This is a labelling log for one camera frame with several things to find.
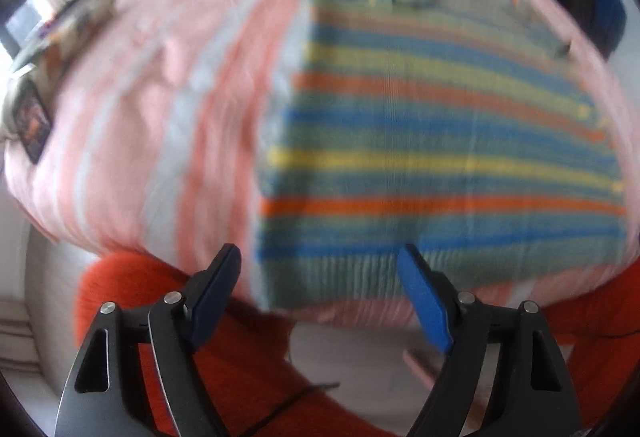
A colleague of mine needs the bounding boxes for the multicolour striped knit sweater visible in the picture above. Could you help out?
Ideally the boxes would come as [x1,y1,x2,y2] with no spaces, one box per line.
[254,0,634,309]

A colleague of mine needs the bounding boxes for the orange fuzzy trousers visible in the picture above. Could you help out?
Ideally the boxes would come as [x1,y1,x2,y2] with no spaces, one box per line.
[75,253,639,436]

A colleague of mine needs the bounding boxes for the pink striped bed sheet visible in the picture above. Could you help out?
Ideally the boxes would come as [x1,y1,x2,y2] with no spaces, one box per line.
[6,0,639,327]

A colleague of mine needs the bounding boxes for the black smartphone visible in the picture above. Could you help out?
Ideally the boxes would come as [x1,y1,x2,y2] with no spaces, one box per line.
[11,80,53,165]

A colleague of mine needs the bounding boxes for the blue garment on chair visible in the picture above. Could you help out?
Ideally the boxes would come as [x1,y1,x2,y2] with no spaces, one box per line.
[587,0,627,59]

